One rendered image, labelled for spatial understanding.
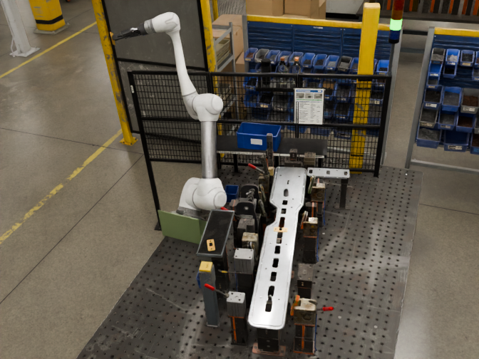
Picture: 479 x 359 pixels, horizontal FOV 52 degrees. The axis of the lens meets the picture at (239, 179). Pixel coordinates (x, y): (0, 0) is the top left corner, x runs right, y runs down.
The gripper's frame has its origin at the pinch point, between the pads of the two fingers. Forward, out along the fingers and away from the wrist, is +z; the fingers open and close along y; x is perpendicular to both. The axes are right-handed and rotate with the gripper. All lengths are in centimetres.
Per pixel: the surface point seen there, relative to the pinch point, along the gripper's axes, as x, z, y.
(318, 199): 131, -102, -31
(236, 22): -82, -31, -285
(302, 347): 202, -83, 41
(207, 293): 164, -39, 48
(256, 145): 85, -63, -59
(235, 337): 191, -48, 43
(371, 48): 41, -156, -44
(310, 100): 63, -109, -60
